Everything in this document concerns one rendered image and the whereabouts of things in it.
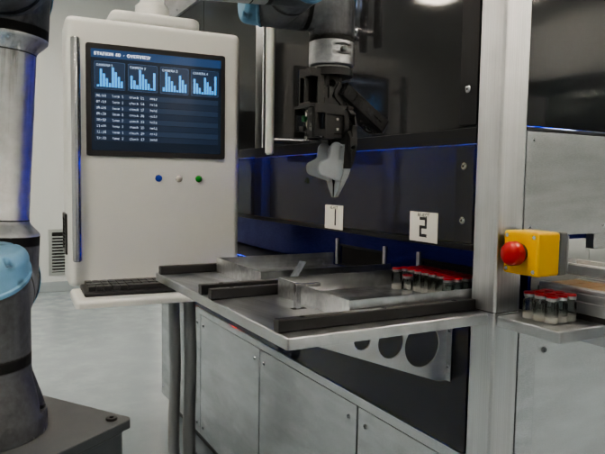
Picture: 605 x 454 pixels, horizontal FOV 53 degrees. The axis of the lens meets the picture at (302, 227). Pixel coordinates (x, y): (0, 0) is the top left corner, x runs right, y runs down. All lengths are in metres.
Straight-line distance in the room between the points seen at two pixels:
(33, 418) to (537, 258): 0.76
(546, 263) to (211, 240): 1.11
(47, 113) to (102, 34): 4.56
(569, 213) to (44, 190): 5.57
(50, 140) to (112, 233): 4.58
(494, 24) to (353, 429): 0.96
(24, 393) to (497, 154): 0.81
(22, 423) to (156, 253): 1.09
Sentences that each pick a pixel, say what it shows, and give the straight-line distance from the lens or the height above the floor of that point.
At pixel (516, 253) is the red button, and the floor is 1.00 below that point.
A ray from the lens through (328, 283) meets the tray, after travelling 1.28.
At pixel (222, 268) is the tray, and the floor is 0.89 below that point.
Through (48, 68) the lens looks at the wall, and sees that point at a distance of 6.45.
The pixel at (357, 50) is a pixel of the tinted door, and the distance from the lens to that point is 1.50.
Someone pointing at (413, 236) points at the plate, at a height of 1.00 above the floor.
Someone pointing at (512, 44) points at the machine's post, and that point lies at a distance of 1.15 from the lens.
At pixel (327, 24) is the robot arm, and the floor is 1.36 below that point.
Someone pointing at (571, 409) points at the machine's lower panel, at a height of 0.67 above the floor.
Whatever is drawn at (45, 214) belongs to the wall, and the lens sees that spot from 6.37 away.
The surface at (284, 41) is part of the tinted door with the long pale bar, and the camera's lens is 1.83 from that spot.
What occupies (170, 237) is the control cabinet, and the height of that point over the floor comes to 0.94.
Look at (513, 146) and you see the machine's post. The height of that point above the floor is 1.17.
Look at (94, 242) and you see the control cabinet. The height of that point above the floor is 0.93.
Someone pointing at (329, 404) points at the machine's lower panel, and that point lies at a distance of 1.63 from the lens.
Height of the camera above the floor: 1.11
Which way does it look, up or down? 4 degrees down
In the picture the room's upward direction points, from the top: 1 degrees clockwise
